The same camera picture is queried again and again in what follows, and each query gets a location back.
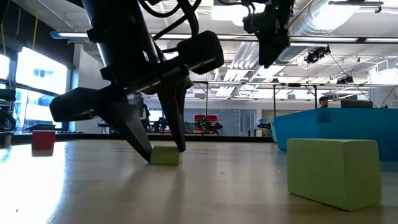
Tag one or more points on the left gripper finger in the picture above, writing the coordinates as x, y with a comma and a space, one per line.
175, 118
130, 130

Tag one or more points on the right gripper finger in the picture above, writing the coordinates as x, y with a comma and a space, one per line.
270, 53

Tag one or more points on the green long block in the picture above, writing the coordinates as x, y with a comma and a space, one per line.
166, 155

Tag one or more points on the red cube block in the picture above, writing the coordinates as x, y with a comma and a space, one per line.
43, 140

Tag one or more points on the green thick rectangular block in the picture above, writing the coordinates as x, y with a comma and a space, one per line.
334, 177

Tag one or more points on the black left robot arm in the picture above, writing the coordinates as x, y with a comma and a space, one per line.
121, 31

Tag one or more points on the person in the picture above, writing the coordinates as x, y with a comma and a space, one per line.
144, 112
323, 102

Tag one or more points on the black background robot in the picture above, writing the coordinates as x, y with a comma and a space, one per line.
210, 126

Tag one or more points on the teal plastic bin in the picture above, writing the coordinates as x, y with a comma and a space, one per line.
271, 130

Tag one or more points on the long ceiling light strip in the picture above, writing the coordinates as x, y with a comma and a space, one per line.
71, 35

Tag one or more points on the black box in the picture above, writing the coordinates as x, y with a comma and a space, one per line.
356, 104

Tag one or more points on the blue plastic bin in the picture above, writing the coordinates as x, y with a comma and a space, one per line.
342, 124

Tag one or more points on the large window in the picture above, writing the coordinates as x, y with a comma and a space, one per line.
31, 71

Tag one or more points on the red wall sign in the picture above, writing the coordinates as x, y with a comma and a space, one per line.
211, 117

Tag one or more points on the black background frame rig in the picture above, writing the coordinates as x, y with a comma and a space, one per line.
293, 85

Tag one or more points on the black ceiling camera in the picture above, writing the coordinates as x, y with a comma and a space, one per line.
345, 80
315, 55

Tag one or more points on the black metal table frame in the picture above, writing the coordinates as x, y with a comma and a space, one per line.
217, 137

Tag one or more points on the silver ventilation duct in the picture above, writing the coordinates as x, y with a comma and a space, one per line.
326, 18

